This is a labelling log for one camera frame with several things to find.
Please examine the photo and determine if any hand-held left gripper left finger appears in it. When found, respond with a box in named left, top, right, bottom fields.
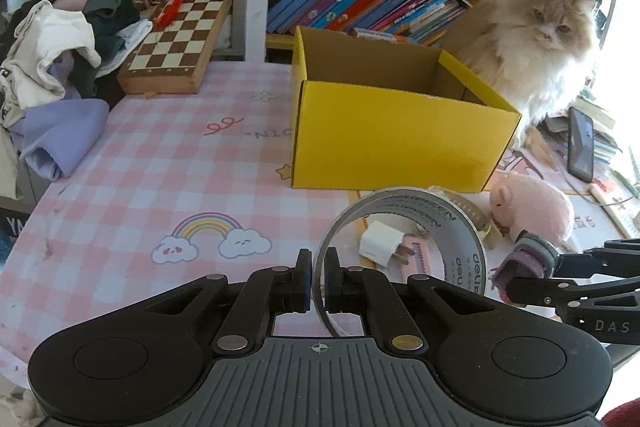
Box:
left=144, top=249, right=314, bottom=356

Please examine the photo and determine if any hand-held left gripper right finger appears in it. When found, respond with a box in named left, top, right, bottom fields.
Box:
left=324, top=249, right=497, bottom=354

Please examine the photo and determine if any grey tape roll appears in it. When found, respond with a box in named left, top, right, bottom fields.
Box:
left=314, top=188, right=487, bottom=339

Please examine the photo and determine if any cream garment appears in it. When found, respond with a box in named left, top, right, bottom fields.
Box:
left=0, top=0, right=102, bottom=130

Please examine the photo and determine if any white charger plug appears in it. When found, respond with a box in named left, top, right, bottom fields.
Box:
left=359, top=220, right=407, bottom=268

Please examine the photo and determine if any pink checked tablecloth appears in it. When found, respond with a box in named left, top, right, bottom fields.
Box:
left=0, top=59, right=640, bottom=388

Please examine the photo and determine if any fluffy orange white cat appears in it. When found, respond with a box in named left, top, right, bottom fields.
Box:
left=440, top=0, right=601, bottom=152

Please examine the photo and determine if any row of leaning books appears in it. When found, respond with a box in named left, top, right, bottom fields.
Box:
left=266, top=0, right=471, bottom=45

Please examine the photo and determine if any pink plush toy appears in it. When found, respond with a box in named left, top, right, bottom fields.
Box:
left=489, top=173, right=575, bottom=253

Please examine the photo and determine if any pink hair clip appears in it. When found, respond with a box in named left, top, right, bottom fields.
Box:
left=400, top=234, right=437, bottom=278

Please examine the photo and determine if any red fuzzy clothing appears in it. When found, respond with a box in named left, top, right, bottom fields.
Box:
left=600, top=399, right=640, bottom=427

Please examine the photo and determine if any black smartphone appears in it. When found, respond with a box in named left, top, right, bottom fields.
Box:
left=567, top=107, right=595, bottom=184

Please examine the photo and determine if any yellow cardboard box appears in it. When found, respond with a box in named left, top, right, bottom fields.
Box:
left=291, top=26, right=522, bottom=194

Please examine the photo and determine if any lilac garment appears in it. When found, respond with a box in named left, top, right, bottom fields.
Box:
left=10, top=99, right=110, bottom=182

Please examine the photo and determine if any white wrist watch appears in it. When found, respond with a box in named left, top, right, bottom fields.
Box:
left=430, top=186, right=503, bottom=250

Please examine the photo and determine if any stack of books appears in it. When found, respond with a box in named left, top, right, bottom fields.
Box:
left=545, top=97, right=626, bottom=165

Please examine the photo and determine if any wooden chessboard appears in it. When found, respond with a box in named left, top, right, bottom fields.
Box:
left=116, top=0, right=235, bottom=95

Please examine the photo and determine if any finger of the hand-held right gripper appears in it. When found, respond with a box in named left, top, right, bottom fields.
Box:
left=504, top=274, right=640, bottom=309
left=552, top=238, right=640, bottom=279

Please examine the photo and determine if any white notebook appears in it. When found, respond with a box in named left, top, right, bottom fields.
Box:
left=589, top=179, right=640, bottom=239

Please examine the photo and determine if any white fuzzy cloth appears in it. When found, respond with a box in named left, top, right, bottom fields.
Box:
left=0, top=384, right=38, bottom=427

